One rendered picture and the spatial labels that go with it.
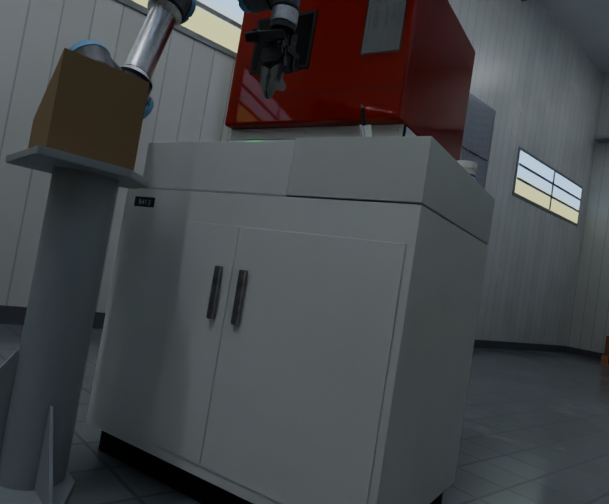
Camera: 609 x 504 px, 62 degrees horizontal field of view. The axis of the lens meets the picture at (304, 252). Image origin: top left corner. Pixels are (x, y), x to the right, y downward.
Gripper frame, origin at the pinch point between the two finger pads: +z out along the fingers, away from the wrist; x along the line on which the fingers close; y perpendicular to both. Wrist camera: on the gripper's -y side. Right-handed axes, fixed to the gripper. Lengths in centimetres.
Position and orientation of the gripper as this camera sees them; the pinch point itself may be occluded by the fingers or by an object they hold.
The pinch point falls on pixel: (266, 93)
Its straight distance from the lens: 145.5
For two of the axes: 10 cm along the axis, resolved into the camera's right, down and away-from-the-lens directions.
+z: -1.6, 9.9, -0.5
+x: -8.3, -1.1, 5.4
